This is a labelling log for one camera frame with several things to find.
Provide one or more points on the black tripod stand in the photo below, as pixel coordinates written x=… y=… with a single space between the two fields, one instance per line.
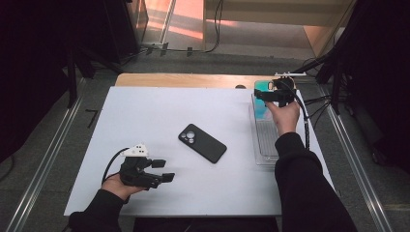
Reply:
x=335 y=74

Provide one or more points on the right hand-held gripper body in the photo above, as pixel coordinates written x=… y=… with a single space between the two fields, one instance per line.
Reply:
x=283 y=95

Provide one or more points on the black curtain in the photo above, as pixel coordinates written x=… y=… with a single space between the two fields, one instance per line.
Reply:
x=32 y=64
x=383 y=80

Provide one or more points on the clear plastic tray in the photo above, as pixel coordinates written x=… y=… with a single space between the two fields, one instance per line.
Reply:
x=266 y=145

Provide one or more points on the wooden table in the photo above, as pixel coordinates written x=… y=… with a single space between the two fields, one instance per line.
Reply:
x=180 y=80

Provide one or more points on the metal pole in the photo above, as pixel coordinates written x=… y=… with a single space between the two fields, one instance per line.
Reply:
x=168 y=21

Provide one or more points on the dark cabinet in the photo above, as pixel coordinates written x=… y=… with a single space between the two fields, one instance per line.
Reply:
x=125 y=29

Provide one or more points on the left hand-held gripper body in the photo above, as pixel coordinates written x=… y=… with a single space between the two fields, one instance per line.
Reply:
x=135 y=170

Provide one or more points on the black phone case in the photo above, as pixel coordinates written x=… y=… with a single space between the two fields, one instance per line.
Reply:
x=206 y=146

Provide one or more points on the person's right hand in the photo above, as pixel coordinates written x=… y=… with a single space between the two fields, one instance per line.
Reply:
x=286 y=119

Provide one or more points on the black stand leg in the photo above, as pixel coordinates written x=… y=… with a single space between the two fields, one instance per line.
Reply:
x=71 y=83

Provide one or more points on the white work board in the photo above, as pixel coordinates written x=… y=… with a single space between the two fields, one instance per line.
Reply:
x=161 y=109

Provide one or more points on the metal floor rail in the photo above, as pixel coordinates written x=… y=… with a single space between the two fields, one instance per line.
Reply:
x=365 y=187
x=46 y=164

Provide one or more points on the person's left hand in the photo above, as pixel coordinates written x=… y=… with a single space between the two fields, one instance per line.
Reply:
x=116 y=187

